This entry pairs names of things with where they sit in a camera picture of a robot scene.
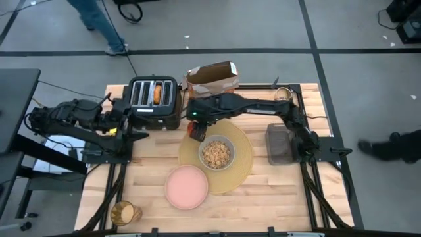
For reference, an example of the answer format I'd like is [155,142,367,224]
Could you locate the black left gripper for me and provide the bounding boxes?
[104,97,149,142]

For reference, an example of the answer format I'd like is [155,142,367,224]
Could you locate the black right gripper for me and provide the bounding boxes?
[187,97,216,143]

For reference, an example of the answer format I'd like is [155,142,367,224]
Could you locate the grey ceramic bowl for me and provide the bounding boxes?
[198,134,236,171]

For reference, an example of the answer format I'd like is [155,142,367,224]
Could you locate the orange cereal box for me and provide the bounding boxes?
[181,60,240,99]

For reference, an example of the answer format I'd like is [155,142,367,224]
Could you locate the pink round plate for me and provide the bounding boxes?
[164,164,209,211]

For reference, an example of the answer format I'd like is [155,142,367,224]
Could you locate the amber ribbed drinking glass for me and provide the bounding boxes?
[110,200,143,227]

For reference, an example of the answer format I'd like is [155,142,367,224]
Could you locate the cereal rings heap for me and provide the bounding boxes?
[201,140,232,169]

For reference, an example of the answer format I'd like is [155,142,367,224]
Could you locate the black four-slot toaster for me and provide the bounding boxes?
[124,75,182,131]

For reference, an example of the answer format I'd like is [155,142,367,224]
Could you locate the round woven yellow placemat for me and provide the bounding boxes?
[178,118,255,194]

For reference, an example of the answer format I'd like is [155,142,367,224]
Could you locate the white flat sheet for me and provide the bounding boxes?
[32,134,87,174]

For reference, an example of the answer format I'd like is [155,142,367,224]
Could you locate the grey transparent plastic tray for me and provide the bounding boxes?
[264,123,302,165]

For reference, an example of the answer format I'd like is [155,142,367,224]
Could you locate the clear drinking glass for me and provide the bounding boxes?
[274,86,293,101]

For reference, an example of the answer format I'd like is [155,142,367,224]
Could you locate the person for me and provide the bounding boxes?
[67,0,129,56]
[357,128,421,165]

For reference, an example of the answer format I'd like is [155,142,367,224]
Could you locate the black desk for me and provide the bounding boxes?
[0,68,88,228]

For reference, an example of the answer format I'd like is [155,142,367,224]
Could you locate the black floor equipment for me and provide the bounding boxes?
[386,0,421,45]

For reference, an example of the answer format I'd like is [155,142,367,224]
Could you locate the black toaster power cord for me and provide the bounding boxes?
[179,82,189,120]

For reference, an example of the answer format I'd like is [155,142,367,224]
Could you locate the long black floor cable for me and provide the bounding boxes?
[100,0,138,77]

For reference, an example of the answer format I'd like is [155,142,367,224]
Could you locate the black aluminium extrusion frame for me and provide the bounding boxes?
[77,82,364,237]

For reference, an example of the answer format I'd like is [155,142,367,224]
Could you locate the thin black floor cable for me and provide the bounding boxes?
[37,80,105,99]

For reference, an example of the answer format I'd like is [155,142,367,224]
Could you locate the black cable bundle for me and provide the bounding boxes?
[301,161,353,230]
[80,163,129,232]

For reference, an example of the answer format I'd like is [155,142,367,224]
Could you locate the coiled black floor cable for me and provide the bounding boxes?
[117,2,144,24]

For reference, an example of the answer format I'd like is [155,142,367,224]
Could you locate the black equipment cable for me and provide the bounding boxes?
[377,9,401,31]

